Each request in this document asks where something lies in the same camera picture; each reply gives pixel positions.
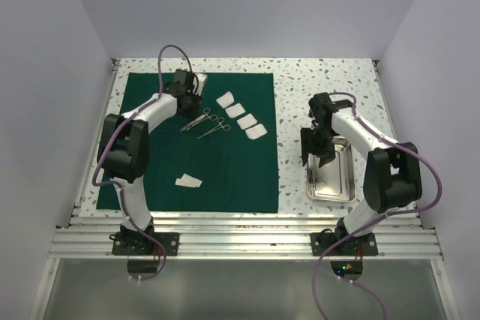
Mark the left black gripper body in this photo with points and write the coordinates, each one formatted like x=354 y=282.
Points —
x=193 y=105

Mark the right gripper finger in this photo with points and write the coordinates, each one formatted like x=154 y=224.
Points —
x=324 y=160
x=304 y=152

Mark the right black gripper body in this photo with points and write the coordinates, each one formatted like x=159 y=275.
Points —
x=319 y=140

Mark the steel surgical scissors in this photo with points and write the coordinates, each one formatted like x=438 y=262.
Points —
x=206 y=115

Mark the white gauze pad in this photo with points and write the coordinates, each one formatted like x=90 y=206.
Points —
x=247 y=121
x=256 y=131
x=226 y=100
x=235 y=111

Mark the steel forceps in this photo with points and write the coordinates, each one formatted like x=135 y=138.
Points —
x=221 y=125

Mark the white packet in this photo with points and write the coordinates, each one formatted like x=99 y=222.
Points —
x=189 y=177
x=179 y=183

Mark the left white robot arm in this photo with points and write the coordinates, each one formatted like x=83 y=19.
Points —
x=123 y=152

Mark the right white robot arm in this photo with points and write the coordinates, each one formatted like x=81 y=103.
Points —
x=392 y=178

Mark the green surgical cloth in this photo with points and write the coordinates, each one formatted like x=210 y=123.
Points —
x=238 y=174

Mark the stainless steel tray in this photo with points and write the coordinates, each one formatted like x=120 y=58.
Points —
x=335 y=181

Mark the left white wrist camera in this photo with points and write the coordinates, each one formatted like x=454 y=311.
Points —
x=199 y=83

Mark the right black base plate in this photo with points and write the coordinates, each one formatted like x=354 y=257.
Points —
x=364 y=245

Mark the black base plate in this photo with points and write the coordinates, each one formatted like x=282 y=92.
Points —
x=364 y=245
x=140 y=246

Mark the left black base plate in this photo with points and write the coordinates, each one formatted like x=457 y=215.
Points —
x=140 y=246

